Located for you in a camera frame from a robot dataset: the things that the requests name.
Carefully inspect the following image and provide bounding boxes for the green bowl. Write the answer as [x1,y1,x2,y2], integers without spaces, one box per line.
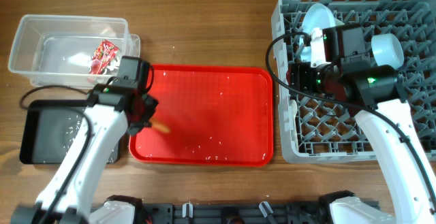
[335,19,344,27]

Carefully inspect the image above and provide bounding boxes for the light blue plate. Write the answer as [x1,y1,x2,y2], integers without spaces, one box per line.
[298,3,336,63]

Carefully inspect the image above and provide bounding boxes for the orange carrot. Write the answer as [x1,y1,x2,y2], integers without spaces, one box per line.
[149,118,171,133]

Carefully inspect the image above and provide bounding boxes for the light blue bowl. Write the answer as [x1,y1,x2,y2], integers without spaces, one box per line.
[371,33,405,69]

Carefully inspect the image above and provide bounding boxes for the red snack wrapper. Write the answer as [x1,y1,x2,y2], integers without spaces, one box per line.
[89,39,120,75]

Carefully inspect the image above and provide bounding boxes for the white plastic spoon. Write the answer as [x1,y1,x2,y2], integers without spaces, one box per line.
[289,99,298,129]

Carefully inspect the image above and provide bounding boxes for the black waste tray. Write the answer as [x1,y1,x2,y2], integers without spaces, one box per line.
[19,99,120,165]

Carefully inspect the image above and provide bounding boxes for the grey dishwasher rack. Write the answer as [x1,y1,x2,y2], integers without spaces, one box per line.
[271,0,435,163]

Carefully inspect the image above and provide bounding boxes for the crumpled white tissue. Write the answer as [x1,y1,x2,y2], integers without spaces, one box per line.
[89,52,121,75]

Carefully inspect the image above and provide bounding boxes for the rice and peanut shells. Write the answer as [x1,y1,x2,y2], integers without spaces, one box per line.
[63,117,83,150]

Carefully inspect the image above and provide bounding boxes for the clear plastic bin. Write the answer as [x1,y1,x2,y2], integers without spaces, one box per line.
[8,14,140,89]

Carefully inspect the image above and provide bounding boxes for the red serving tray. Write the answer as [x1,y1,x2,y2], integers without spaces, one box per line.
[129,64,274,167]

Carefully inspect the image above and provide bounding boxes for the black mounting rail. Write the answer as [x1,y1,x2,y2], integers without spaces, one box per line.
[91,195,379,224]

